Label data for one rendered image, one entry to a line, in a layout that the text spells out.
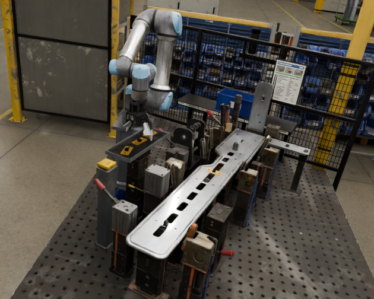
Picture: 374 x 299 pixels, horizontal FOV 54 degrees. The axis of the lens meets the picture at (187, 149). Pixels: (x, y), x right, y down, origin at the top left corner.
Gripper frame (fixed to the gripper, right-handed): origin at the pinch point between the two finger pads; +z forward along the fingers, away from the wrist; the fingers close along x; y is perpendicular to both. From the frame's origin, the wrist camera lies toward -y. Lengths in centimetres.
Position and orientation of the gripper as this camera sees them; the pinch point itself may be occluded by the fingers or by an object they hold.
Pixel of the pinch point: (139, 136)
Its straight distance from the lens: 181.7
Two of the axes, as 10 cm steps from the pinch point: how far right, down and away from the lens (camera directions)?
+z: -1.2, 8.8, 4.5
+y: -5.1, 3.4, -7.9
